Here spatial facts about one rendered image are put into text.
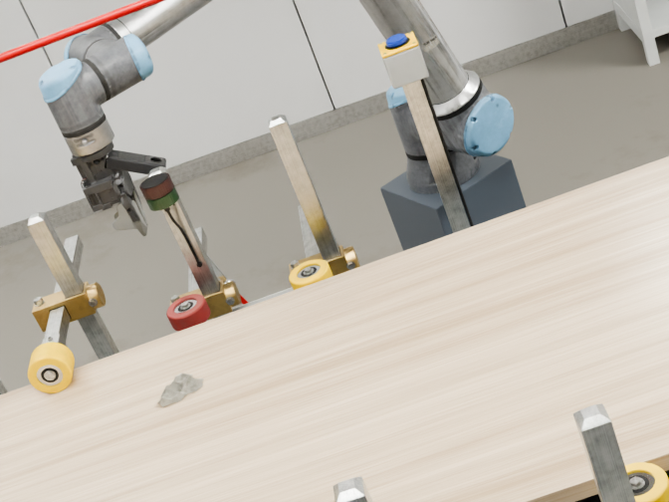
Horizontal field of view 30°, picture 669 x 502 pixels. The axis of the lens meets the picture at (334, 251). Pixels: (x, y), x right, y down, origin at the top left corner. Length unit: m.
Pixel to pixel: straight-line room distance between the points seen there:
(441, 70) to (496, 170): 0.40
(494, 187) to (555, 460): 1.50
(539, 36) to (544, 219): 3.00
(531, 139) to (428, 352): 2.64
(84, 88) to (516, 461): 1.12
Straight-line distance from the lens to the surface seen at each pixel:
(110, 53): 2.44
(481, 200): 3.13
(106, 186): 2.47
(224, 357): 2.22
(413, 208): 3.15
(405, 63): 2.31
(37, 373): 2.35
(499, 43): 5.19
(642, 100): 4.65
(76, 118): 2.41
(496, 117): 2.92
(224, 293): 2.49
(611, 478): 1.45
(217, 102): 5.18
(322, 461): 1.88
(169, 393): 2.18
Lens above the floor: 2.02
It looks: 28 degrees down
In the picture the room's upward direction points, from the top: 22 degrees counter-clockwise
